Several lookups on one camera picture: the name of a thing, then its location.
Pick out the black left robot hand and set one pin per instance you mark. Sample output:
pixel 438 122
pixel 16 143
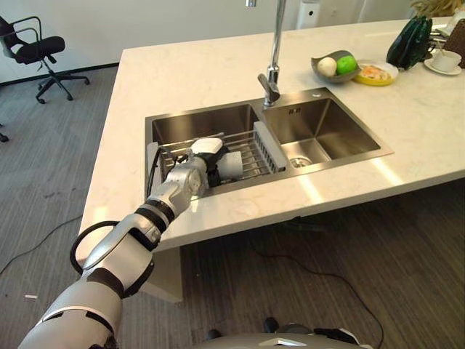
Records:
pixel 210 154

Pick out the white cup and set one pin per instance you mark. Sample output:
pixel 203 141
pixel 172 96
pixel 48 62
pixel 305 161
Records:
pixel 232 164

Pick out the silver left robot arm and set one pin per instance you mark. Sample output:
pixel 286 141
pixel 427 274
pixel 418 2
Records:
pixel 120 251

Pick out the metal dish drying rack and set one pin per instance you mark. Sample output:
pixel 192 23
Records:
pixel 250 151

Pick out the stainless steel double sink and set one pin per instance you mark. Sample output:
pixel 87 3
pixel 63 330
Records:
pixel 276 131

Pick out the chrome kitchen faucet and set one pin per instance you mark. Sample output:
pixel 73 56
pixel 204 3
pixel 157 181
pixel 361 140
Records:
pixel 274 54

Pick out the white round fruit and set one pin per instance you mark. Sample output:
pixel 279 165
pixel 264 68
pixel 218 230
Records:
pixel 327 66

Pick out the grey fruit bowl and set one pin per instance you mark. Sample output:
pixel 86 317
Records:
pixel 336 74

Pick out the green apple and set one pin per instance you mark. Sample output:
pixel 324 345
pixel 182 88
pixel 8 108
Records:
pixel 346 65

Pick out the white appliance with black dot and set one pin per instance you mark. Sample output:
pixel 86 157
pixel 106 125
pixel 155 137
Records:
pixel 309 12

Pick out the yellow rimmed plate with food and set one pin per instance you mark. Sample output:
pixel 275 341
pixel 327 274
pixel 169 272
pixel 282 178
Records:
pixel 376 72

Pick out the silver robot torso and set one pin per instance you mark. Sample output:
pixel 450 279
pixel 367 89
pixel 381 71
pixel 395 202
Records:
pixel 287 338

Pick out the black office chair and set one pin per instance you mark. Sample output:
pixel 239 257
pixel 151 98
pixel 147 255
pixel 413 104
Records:
pixel 34 49

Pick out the dark green glass vase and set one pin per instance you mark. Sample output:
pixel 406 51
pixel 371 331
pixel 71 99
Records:
pixel 408 41

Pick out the white scrap on floor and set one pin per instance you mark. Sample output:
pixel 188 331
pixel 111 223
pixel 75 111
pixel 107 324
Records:
pixel 30 297

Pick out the white saucer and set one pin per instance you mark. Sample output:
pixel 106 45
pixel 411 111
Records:
pixel 445 69

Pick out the white teacup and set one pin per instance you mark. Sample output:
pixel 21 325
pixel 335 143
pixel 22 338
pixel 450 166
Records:
pixel 447 60

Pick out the dried yellow plant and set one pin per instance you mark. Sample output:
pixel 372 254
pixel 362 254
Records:
pixel 434 7

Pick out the woven brown basket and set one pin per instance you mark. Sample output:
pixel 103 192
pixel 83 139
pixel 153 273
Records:
pixel 457 41

